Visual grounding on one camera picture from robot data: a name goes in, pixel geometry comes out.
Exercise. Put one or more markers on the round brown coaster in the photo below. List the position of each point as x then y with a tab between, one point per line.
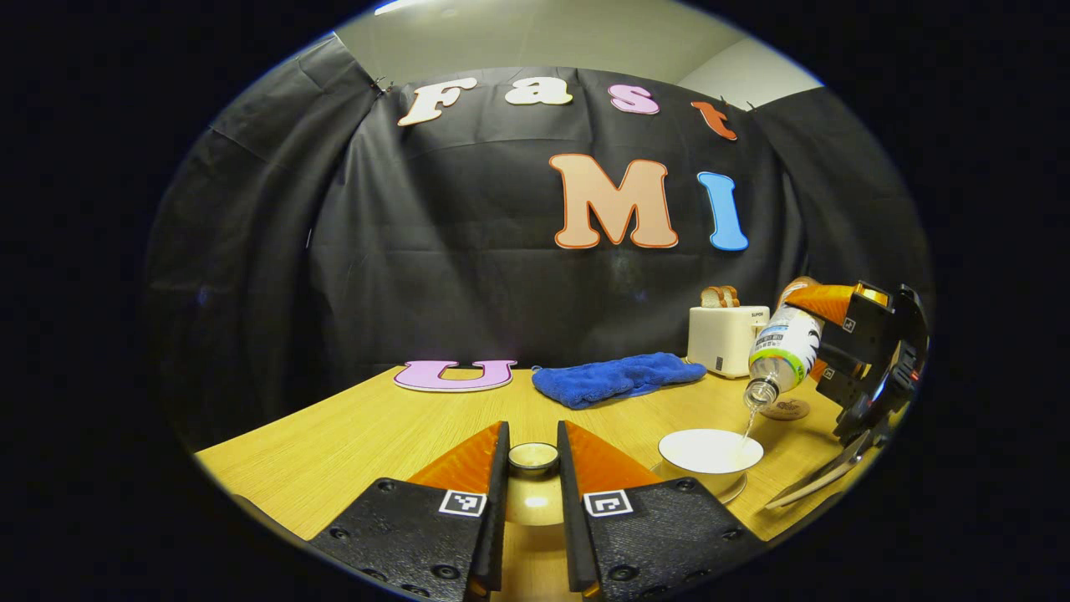
790	410

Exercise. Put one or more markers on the orange drink water bottle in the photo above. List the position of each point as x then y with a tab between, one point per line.
786	347

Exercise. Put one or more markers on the purple foam cutout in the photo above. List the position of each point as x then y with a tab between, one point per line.
456	380

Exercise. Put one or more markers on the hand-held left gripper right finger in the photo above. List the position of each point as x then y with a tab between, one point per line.
570	518

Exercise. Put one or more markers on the white saucer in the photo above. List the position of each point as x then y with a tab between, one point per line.
737	488

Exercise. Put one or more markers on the bread slice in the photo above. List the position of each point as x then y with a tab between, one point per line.
731	296
710	297

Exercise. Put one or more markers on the white teacup lid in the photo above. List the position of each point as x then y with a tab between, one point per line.
533	458

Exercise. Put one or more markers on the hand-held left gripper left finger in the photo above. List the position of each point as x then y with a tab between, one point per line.
497	518

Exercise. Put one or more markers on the black backdrop cloth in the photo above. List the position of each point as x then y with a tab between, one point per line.
435	251

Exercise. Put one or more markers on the white toaster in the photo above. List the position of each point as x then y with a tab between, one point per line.
723	339

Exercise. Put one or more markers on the blue towel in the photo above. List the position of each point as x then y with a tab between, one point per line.
614	378

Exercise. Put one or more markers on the white teacup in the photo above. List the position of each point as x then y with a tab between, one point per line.
706	451

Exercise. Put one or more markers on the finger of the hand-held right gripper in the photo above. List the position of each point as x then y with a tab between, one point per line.
846	372
861	322

